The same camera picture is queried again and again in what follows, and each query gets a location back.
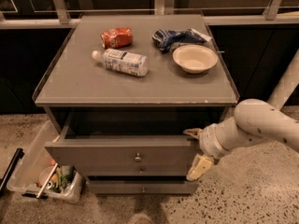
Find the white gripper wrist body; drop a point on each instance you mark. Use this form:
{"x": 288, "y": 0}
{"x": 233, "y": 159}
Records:
{"x": 207, "y": 143}

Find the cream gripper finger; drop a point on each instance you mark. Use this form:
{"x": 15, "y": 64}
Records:
{"x": 194, "y": 132}
{"x": 200, "y": 165}

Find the grey top drawer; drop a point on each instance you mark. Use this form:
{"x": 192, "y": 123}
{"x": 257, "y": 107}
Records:
{"x": 126, "y": 137}

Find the grey drawer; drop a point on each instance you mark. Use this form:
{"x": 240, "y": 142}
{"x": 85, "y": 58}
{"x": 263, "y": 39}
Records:
{"x": 126, "y": 137}
{"x": 148, "y": 170}
{"x": 142, "y": 187}

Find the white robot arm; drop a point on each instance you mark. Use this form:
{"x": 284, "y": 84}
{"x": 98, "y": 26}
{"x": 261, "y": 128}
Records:
{"x": 252, "y": 122}

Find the grey drawer cabinet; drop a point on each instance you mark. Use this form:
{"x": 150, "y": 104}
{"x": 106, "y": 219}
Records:
{"x": 76, "y": 81}

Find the grey bottom drawer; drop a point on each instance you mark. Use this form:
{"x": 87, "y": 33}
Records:
{"x": 142, "y": 187}

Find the grey middle drawer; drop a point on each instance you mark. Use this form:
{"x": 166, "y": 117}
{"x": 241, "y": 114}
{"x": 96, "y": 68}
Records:
{"x": 148, "y": 170}

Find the white paper bowl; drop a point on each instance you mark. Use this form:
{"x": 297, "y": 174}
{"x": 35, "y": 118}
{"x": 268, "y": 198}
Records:
{"x": 195, "y": 59}

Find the clear plastic water bottle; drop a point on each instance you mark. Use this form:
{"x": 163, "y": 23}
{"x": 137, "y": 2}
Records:
{"x": 123, "y": 61}

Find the blue crumpled snack bag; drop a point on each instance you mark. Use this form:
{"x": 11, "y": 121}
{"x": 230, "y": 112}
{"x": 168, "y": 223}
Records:
{"x": 168, "y": 40}

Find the crushed red soda can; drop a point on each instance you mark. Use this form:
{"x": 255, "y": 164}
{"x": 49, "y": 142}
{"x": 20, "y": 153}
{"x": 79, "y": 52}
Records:
{"x": 117, "y": 38}

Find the green packet in bin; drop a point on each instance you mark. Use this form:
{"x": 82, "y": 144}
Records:
{"x": 66, "y": 175}

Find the orange fruit in bin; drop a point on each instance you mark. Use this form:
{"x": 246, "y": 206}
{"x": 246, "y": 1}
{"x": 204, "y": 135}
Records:
{"x": 52, "y": 162}

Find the clear plastic storage bin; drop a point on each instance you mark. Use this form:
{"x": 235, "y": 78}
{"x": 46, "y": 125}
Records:
{"x": 33, "y": 172}

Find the black bar on floor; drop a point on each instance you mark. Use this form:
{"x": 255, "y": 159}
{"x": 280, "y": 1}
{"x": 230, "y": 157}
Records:
{"x": 10, "y": 169}

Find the metal railing frame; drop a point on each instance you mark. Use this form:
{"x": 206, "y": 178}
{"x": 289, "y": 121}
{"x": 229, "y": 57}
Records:
{"x": 26, "y": 14}

